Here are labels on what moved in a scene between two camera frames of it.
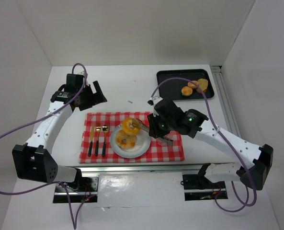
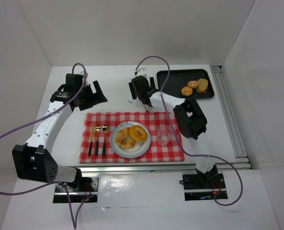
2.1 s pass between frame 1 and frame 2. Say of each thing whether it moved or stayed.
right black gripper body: moved
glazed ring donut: moved
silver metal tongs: moved
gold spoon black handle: stayed
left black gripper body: stayed
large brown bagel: stayed
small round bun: stayed
